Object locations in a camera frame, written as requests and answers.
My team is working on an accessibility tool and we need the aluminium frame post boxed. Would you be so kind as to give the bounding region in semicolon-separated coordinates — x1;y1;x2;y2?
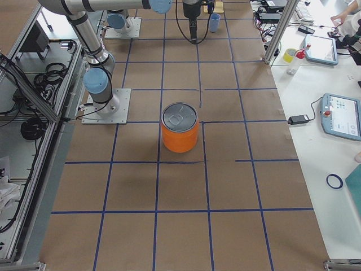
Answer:
264;0;298;64

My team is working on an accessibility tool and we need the orange soda can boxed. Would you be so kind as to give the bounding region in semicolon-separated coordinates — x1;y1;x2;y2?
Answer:
161;102;199;153

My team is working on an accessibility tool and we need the left teach pendant tablet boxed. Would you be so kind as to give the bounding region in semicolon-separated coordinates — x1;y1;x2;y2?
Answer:
303;34;338;65

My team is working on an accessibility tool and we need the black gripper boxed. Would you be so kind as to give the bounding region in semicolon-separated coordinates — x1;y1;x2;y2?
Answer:
182;0;202;42
202;0;214;14

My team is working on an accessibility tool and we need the black power adapter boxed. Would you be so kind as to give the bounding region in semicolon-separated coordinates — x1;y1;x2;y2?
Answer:
258;13;281;24
287;115;310;125

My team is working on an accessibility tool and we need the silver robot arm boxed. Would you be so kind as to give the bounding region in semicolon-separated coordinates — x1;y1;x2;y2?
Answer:
39;0;172;65
107;1;214;39

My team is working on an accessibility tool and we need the yellow tape roll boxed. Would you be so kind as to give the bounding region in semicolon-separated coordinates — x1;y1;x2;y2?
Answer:
283;48;297;63

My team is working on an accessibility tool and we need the black smartphone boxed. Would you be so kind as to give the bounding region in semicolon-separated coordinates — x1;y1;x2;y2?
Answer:
297;25;315;34

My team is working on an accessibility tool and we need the red cap squeeze bottle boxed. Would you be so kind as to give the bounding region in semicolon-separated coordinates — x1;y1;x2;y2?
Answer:
294;45;310;59

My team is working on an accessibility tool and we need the teal board corner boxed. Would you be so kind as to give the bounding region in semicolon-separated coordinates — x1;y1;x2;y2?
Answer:
346;164;361;209

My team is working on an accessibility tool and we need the right teach pendant tablet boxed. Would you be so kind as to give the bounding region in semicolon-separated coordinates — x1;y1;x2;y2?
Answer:
320;93;360;141

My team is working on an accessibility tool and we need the light blue plastic cup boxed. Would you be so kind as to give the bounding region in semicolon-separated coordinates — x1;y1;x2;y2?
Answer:
209;13;221;33

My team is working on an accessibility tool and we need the wooden cup rack stand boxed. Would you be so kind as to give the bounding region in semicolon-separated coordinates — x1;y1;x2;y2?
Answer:
213;1;224;14

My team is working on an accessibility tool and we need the blue tape ring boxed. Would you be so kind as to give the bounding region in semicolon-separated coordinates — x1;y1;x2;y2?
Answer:
326;173;344;190

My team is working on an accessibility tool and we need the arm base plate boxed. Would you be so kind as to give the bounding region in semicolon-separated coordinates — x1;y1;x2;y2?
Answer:
81;88;131;125
104;16;142;39

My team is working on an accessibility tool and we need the teach pendant tablet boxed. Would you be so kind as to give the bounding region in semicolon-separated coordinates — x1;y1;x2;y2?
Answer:
320;93;360;141
303;34;338;65

